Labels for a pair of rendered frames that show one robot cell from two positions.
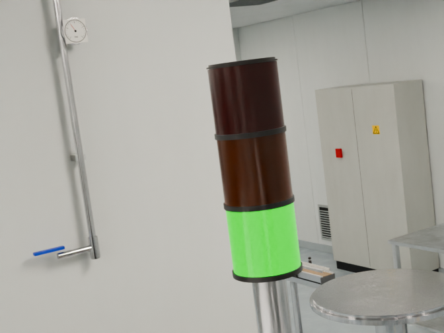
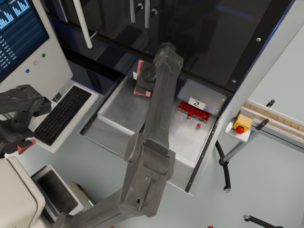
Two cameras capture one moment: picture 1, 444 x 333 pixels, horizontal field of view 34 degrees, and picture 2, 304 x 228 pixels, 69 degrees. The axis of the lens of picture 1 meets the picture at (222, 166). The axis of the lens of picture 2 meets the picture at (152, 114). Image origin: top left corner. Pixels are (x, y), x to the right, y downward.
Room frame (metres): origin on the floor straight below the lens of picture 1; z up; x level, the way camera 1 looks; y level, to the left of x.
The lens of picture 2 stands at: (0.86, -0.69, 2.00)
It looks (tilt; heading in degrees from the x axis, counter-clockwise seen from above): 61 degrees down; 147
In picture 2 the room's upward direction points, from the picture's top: 3 degrees clockwise
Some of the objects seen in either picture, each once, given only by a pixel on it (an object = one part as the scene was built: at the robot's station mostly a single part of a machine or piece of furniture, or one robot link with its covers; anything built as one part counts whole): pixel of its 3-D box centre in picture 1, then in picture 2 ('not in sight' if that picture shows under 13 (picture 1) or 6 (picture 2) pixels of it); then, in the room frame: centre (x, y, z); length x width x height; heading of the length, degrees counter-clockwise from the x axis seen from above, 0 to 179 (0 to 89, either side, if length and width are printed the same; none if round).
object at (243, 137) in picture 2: not in sight; (238, 127); (0.67, 0.04, 0.87); 0.14 x 0.13 x 0.02; 121
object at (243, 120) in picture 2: not in sight; (242, 122); (0.68, -0.01, 1.00); 0.08 x 0.07 x 0.07; 121
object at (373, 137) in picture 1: (374, 180); not in sight; (7.69, -1.60, 1.03); 1.20 x 0.43 x 2.05; 31
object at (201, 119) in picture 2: not in sight; (192, 114); (0.48, -0.16, 0.91); 0.18 x 0.02 x 0.05; 31
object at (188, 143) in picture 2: not in sight; (185, 127); (0.52, -0.24, 0.90); 0.34 x 0.26 x 0.04; 121
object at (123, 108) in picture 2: not in sight; (132, 102); (0.23, -0.41, 0.90); 0.34 x 0.26 x 0.04; 121
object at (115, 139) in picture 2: not in sight; (152, 125); (0.41, -0.39, 0.87); 0.70 x 0.48 x 0.02; 31
